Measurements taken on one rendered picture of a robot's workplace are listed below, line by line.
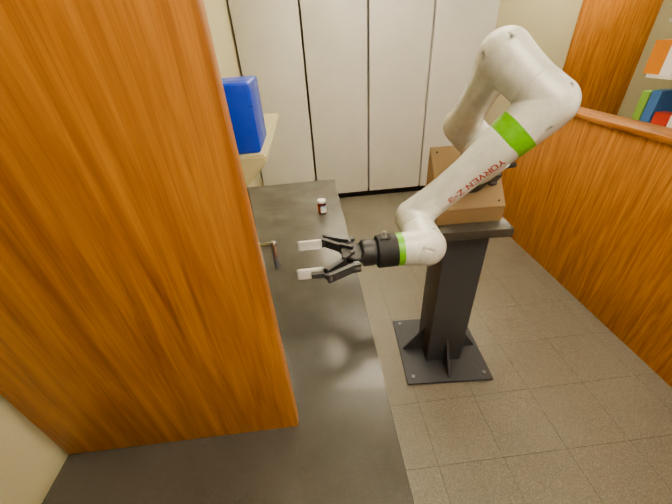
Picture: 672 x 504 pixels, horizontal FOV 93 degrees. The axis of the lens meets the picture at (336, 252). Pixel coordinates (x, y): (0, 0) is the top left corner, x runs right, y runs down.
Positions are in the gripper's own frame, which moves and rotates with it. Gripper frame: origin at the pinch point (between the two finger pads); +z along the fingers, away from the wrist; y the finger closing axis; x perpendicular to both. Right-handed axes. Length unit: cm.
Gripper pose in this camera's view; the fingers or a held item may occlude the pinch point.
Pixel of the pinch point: (301, 259)
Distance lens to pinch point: 87.4
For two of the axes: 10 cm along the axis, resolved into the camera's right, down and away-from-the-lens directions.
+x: 0.6, 8.3, 5.6
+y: 0.9, 5.5, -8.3
